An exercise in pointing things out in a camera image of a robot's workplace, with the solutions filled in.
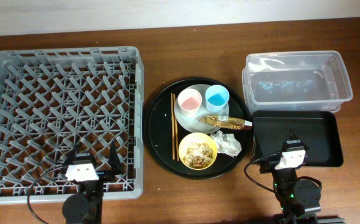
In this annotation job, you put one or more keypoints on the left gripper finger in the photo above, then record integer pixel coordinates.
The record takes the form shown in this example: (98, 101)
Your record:
(114, 162)
(71, 155)

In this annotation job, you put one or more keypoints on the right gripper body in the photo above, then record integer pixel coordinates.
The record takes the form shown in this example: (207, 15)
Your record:
(265, 168)

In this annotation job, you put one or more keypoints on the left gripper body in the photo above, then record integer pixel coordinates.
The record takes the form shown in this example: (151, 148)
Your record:
(104, 174)

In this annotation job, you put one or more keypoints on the white napkin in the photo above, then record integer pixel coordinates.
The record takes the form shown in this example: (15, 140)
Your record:
(226, 143)

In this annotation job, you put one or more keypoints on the gold snack wrapper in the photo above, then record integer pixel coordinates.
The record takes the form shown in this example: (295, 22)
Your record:
(222, 121)

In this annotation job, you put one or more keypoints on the yellow bowl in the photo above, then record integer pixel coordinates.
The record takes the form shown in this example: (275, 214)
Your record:
(201, 138)

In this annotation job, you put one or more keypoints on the food scraps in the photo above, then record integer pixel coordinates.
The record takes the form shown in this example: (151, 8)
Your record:
(198, 155)

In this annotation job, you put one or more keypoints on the blue cup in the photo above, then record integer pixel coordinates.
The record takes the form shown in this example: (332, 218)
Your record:
(217, 97)

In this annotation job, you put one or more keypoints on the wooden chopstick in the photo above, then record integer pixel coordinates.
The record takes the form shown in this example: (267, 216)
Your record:
(176, 129)
(172, 128)

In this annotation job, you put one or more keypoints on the pink cup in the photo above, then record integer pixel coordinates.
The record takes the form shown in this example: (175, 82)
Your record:
(189, 101)

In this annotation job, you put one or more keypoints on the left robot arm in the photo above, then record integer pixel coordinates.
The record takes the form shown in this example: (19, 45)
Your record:
(86, 205)

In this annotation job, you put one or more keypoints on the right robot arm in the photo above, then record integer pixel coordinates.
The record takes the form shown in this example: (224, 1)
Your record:
(299, 197)

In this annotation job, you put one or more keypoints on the grey dishwasher rack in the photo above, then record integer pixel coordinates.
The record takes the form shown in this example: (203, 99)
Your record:
(52, 99)

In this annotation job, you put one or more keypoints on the black rectangular tray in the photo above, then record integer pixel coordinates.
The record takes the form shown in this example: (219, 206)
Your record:
(317, 129)

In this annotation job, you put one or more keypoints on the clear plastic bin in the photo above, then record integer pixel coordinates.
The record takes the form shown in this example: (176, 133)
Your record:
(296, 81)

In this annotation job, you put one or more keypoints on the grey plate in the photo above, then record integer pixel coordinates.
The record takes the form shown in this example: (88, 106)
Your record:
(192, 124)

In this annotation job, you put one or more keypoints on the round black tray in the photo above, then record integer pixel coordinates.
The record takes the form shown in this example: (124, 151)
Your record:
(157, 134)

